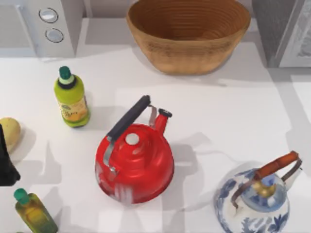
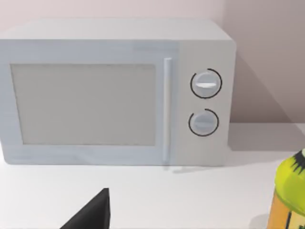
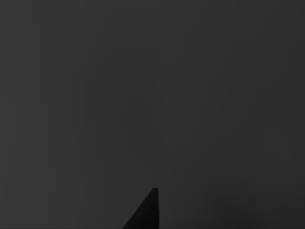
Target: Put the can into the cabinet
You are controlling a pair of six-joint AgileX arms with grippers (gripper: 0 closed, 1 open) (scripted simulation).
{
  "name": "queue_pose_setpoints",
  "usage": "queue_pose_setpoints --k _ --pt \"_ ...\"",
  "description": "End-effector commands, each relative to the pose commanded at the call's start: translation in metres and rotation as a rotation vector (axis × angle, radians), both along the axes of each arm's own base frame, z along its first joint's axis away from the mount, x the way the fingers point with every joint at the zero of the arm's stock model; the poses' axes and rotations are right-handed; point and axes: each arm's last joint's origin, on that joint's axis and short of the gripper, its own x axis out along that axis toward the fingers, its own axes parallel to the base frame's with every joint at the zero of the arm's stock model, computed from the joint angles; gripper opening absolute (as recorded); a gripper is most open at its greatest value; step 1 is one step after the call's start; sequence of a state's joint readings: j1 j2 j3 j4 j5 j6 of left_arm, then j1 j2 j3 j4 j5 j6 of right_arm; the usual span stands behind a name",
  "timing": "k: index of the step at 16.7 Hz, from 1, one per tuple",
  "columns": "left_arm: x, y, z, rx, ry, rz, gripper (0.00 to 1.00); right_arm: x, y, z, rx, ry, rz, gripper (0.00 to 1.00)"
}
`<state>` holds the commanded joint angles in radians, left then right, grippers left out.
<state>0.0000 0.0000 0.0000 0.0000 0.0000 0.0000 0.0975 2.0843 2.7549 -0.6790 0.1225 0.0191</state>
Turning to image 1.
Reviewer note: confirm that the round microwave knob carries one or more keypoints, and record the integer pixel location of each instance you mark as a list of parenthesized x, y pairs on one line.
[(48, 14), (54, 35)]

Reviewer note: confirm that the grey cabinet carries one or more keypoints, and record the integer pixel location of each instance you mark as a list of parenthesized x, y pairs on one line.
[(286, 31)]

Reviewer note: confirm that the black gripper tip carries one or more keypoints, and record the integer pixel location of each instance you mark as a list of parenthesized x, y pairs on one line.
[(6, 165)]

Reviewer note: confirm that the olive green square bottle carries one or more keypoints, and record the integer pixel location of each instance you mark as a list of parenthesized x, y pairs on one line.
[(34, 213)]

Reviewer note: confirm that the light green bottle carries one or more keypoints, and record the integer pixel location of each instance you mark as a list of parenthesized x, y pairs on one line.
[(72, 102)]

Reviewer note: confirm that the brown woven basket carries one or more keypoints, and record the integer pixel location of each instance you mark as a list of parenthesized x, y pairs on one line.
[(187, 46)]

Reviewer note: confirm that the red kettle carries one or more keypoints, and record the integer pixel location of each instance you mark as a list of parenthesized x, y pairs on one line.
[(136, 167)]

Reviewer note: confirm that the pale microwave oven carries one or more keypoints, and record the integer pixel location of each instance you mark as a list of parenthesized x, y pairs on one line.
[(29, 29)]

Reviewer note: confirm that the blue and white kettle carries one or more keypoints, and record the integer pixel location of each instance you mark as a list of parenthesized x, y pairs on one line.
[(255, 204)]

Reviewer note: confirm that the yellow potato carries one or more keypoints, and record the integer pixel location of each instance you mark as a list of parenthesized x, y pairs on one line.
[(11, 132)]

